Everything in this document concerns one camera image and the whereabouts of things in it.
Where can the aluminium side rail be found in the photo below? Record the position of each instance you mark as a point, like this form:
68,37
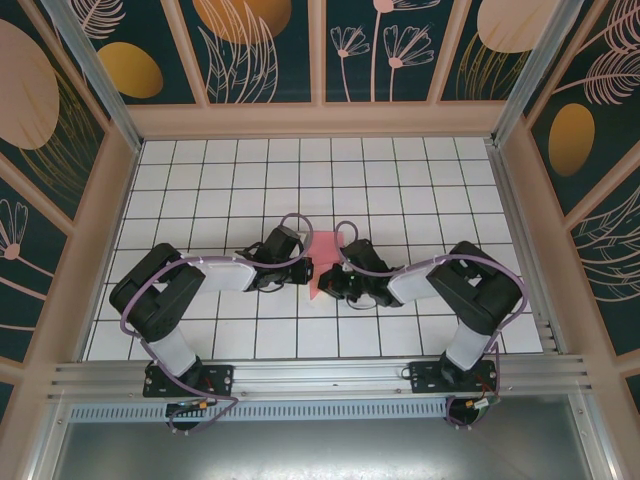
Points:
522,250

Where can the pink cloth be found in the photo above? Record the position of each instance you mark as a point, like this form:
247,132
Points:
322,245

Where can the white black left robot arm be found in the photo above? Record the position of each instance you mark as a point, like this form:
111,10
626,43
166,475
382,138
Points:
150,305

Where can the aluminium frame post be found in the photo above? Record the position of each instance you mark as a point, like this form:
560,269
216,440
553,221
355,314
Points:
532,75
95,75

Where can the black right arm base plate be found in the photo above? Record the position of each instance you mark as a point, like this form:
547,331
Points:
425,382

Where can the small circuit board with connector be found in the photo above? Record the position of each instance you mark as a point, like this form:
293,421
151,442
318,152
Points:
482,404
192,406

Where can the grey metal sheet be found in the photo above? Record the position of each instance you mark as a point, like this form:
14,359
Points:
320,450

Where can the long aluminium mounting rail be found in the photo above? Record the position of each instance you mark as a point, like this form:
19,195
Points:
320,375

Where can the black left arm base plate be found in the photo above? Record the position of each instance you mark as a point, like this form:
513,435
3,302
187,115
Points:
220,380

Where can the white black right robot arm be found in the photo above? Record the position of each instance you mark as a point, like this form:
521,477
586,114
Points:
480,300

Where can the aluminium frame bar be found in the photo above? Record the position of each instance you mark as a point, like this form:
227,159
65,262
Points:
47,445
595,445

